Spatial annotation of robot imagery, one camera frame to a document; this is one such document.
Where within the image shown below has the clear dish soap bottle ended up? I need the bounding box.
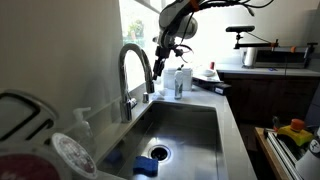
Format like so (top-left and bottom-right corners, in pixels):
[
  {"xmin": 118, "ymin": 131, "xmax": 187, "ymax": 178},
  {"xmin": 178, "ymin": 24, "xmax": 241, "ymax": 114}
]
[{"xmin": 173, "ymin": 63, "xmax": 185, "ymax": 100}]

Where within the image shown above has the white bowl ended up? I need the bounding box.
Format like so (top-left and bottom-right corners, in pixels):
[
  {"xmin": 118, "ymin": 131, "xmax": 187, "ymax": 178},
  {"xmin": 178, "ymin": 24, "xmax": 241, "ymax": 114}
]
[{"xmin": 196, "ymin": 68, "xmax": 218, "ymax": 78}]

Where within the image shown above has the clear soap pump dispenser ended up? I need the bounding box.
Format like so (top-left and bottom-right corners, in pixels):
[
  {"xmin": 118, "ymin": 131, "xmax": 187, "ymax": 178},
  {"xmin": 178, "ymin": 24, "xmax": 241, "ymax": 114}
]
[{"xmin": 72, "ymin": 106, "xmax": 98, "ymax": 156}]

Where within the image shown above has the white paper towel roll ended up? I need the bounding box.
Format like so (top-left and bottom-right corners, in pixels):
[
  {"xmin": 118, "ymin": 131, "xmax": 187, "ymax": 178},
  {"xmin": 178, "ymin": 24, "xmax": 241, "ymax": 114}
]
[{"xmin": 242, "ymin": 46, "xmax": 258, "ymax": 68}]

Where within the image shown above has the blue sponge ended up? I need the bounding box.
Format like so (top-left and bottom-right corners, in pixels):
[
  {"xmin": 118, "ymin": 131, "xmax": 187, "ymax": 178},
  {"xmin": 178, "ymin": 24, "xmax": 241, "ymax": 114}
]
[{"xmin": 132, "ymin": 155, "xmax": 160, "ymax": 178}]

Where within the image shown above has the chrome faucet lever handle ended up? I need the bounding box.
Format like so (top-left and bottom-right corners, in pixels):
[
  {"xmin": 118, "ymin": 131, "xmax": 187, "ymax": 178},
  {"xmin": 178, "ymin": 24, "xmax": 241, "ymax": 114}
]
[{"xmin": 127, "ymin": 97, "xmax": 138, "ymax": 110}]

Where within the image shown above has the window with white frame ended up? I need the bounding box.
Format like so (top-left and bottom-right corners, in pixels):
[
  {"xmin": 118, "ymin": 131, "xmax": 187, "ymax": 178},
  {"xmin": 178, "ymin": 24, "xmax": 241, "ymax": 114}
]
[{"xmin": 119, "ymin": 0, "xmax": 201, "ymax": 91}]

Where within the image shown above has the white plastic container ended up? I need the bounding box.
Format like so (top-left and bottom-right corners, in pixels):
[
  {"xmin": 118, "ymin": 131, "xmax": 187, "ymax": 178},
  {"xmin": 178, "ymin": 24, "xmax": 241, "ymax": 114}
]
[{"xmin": 163, "ymin": 67, "xmax": 194, "ymax": 92}]

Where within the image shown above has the black flat box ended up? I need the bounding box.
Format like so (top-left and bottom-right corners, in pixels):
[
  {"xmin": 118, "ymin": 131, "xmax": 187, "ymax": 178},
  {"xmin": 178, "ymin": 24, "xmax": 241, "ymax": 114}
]
[{"xmin": 192, "ymin": 74, "xmax": 232, "ymax": 97}]

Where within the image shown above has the pod with dark red lid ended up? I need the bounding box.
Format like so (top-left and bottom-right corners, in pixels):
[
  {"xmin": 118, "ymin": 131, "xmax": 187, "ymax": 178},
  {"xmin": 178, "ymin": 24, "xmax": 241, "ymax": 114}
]
[{"xmin": 0, "ymin": 148, "xmax": 73, "ymax": 180}]

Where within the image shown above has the black clamp stand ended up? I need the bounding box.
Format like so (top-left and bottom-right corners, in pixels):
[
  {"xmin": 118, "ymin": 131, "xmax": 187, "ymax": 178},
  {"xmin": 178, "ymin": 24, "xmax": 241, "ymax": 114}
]
[{"xmin": 305, "ymin": 42, "xmax": 319, "ymax": 63}]

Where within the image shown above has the chrome gooseneck faucet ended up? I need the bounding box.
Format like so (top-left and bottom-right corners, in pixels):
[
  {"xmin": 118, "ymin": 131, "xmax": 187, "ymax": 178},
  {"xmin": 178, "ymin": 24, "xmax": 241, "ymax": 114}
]
[{"xmin": 118, "ymin": 42, "xmax": 156, "ymax": 124}]

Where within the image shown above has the metal rail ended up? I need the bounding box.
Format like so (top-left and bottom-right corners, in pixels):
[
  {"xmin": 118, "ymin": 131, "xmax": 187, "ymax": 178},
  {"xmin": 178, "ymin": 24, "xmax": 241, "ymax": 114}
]
[{"xmin": 264, "ymin": 128, "xmax": 304, "ymax": 180}]

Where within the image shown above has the black camera on stand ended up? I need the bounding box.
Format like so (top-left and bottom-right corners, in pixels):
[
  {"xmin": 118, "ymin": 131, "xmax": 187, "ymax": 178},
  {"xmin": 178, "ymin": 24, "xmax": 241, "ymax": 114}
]
[{"xmin": 225, "ymin": 25, "xmax": 280, "ymax": 50}]

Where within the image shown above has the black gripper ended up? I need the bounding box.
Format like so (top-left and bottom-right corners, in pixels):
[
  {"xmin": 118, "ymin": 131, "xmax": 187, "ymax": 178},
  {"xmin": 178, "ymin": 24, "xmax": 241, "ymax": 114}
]
[{"xmin": 152, "ymin": 45, "xmax": 168, "ymax": 81}]

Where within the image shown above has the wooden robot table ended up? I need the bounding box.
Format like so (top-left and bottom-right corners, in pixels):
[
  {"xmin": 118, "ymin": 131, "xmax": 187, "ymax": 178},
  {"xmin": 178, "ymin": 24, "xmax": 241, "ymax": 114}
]
[{"xmin": 254, "ymin": 126, "xmax": 291, "ymax": 180}]

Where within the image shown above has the white cloth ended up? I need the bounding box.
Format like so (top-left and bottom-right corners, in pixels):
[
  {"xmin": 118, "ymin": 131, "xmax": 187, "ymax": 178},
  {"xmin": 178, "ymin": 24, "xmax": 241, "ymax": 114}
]
[{"xmin": 151, "ymin": 87, "xmax": 175, "ymax": 102}]

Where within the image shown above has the yellow emergency stop button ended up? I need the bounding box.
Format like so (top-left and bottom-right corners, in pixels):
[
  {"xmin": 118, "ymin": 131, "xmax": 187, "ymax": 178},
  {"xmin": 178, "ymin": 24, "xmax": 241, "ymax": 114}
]
[{"xmin": 276, "ymin": 118, "xmax": 315, "ymax": 147}]

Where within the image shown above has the silver toaster oven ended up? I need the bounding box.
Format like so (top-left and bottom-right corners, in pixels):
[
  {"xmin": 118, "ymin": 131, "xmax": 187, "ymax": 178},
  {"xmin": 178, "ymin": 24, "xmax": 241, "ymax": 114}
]
[{"xmin": 253, "ymin": 46, "xmax": 310, "ymax": 70}]

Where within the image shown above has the stainless steel sink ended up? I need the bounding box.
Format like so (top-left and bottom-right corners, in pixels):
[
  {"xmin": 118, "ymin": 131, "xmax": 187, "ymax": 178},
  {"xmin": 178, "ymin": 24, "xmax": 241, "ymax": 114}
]
[{"xmin": 98, "ymin": 100, "xmax": 229, "ymax": 180}]

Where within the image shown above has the white pod with speckled lid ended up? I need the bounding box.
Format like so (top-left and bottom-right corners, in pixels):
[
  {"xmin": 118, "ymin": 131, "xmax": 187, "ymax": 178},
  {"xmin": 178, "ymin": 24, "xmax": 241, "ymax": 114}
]
[{"xmin": 49, "ymin": 132, "xmax": 99, "ymax": 179}]

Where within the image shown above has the dark wooden cabinet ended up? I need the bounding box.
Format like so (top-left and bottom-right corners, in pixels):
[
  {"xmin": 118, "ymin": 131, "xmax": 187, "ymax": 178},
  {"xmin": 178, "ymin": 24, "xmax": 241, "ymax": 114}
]
[{"xmin": 218, "ymin": 71, "xmax": 320, "ymax": 126}]

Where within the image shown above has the white object with black outline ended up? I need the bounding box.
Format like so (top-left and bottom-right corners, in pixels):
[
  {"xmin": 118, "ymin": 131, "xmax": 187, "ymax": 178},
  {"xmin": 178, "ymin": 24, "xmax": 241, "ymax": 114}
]
[{"xmin": 0, "ymin": 89, "xmax": 61, "ymax": 141}]

